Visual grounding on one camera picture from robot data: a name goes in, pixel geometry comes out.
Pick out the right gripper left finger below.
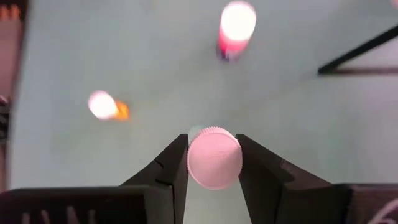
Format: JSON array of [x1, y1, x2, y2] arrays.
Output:
[[121, 133, 190, 224]]

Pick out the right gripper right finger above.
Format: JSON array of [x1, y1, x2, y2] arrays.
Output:
[[235, 133, 352, 224]]

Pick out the pale green medicine bottle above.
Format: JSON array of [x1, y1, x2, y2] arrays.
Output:
[[186, 124, 244, 191]]

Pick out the orange medicine bottle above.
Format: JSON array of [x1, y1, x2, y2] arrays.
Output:
[[87, 90, 131, 122]]

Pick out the red medicine bottle white cap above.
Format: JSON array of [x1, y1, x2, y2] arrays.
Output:
[[216, 0, 257, 63]]

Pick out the wooden shelf black legs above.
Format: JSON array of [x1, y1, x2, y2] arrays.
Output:
[[317, 23, 398, 76]]

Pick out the green table mat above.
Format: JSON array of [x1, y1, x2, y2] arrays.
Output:
[[7, 0, 398, 224]]

